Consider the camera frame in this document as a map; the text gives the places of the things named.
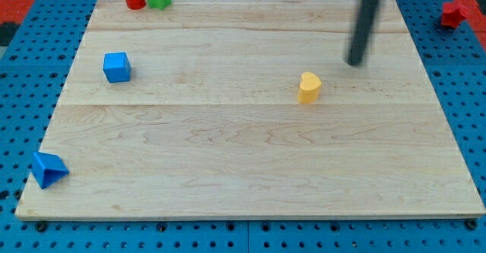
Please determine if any blue cube block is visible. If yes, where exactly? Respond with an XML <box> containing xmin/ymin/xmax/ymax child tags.
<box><xmin>103</xmin><ymin>52</ymin><xmax>131</xmax><ymax>83</ymax></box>

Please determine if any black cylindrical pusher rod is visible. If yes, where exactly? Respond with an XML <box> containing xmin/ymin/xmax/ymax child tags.
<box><xmin>346</xmin><ymin>0</ymin><xmax>380</xmax><ymax>66</ymax></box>

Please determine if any red star block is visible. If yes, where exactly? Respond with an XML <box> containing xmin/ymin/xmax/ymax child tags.
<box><xmin>440</xmin><ymin>2</ymin><xmax>469</xmax><ymax>29</ymax></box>

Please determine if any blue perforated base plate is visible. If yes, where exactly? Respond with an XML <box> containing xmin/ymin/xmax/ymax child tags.
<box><xmin>1</xmin><ymin>0</ymin><xmax>485</xmax><ymax>252</ymax></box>

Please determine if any yellow heart block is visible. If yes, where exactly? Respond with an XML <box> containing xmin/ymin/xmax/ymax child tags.
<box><xmin>297</xmin><ymin>72</ymin><xmax>322</xmax><ymax>104</ymax></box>

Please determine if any wooden board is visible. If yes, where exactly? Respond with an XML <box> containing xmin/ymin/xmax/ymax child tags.
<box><xmin>16</xmin><ymin>0</ymin><xmax>485</xmax><ymax>221</ymax></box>

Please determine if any blue triangular prism block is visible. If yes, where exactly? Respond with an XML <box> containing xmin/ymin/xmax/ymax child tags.
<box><xmin>31</xmin><ymin>151</ymin><xmax>69</xmax><ymax>189</ymax></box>

